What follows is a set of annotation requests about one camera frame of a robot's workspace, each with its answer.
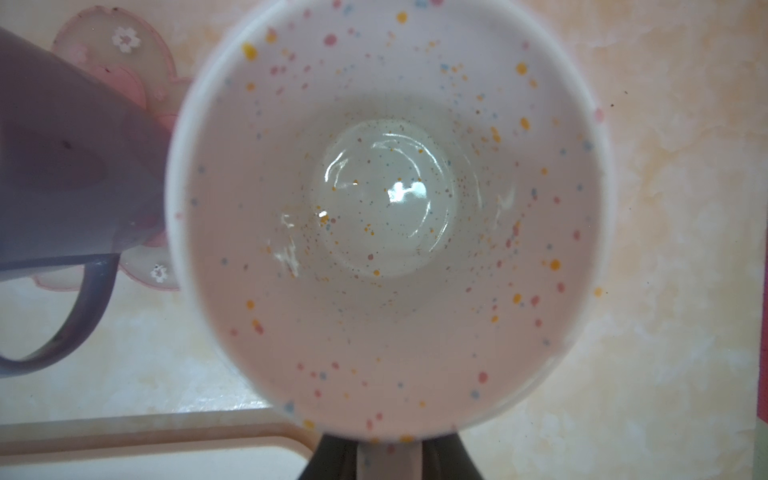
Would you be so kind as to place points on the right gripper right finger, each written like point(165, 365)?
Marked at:
point(446, 458)

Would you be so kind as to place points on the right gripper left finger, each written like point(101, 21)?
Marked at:
point(334, 459)

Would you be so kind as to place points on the pink flower coaster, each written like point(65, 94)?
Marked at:
point(125, 52)

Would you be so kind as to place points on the translucent plastic tray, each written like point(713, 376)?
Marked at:
point(247, 444)

